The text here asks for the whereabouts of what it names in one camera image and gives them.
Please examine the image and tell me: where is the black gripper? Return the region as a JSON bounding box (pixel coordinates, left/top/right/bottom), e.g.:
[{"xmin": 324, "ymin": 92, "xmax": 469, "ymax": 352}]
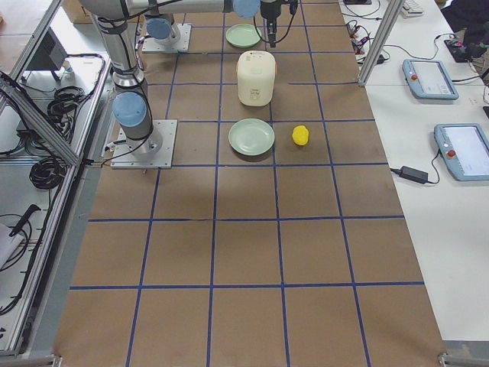
[{"xmin": 261, "ymin": 0, "xmax": 282, "ymax": 47}]

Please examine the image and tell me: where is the cream rice cooker orange handle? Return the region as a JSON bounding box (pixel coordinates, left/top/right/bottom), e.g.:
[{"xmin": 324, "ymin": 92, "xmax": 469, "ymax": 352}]
[{"xmin": 236, "ymin": 50, "xmax": 277, "ymax": 106}]

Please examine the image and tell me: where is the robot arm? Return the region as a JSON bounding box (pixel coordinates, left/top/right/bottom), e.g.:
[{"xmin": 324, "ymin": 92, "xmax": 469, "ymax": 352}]
[
  {"xmin": 80, "ymin": 1, "xmax": 261, "ymax": 150},
  {"xmin": 145, "ymin": 1, "xmax": 288, "ymax": 47}
]

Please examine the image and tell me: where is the green plate near arm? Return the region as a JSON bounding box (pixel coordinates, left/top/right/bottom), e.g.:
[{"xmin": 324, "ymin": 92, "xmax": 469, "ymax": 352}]
[
  {"xmin": 225, "ymin": 24, "xmax": 261, "ymax": 48},
  {"xmin": 228, "ymin": 119, "xmax": 275, "ymax": 156}
]

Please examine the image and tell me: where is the yellow lemon toy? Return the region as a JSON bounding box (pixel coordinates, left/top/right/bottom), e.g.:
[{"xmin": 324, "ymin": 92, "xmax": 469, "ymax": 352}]
[{"xmin": 292, "ymin": 125, "xmax": 309, "ymax": 146}]

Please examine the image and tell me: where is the blue teach pendant far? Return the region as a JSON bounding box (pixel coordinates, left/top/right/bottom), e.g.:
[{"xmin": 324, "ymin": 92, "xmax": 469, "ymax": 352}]
[{"xmin": 402, "ymin": 59, "xmax": 459, "ymax": 101}]

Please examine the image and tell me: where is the blue teach pendant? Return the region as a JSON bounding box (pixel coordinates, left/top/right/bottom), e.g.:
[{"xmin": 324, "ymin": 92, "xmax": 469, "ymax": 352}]
[
  {"xmin": 402, "ymin": 59, "xmax": 459, "ymax": 101},
  {"xmin": 434, "ymin": 123, "xmax": 488, "ymax": 181}
]

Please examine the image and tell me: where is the black power adapter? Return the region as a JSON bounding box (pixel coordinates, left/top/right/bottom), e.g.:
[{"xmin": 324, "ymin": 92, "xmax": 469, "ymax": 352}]
[{"xmin": 399, "ymin": 166, "xmax": 429, "ymax": 184}]

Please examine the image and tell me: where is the brown paper table mat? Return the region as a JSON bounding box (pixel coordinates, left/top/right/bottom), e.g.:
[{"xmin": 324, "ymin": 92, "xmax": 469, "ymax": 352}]
[{"xmin": 54, "ymin": 1, "xmax": 443, "ymax": 366}]

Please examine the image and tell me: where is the blue teach pendant near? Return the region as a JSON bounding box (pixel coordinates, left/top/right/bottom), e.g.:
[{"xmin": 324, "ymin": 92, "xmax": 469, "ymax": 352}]
[{"xmin": 434, "ymin": 123, "xmax": 488, "ymax": 181}]

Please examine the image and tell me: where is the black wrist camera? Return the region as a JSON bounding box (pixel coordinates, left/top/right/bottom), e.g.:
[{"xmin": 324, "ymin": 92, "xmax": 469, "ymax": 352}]
[{"xmin": 287, "ymin": 0, "xmax": 298, "ymax": 15}]

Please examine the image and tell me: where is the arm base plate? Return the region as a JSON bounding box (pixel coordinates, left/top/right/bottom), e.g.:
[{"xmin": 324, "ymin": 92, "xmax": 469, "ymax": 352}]
[
  {"xmin": 142, "ymin": 22, "xmax": 192, "ymax": 54},
  {"xmin": 109, "ymin": 119, "xmax": 177, "ymax": 169}
]

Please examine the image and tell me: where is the aluminium frame post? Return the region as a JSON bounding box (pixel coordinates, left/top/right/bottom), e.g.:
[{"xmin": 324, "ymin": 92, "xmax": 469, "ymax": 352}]
[{"xmin": 358, "ymin": 0, "xmax": 404, "ymax": 86}]

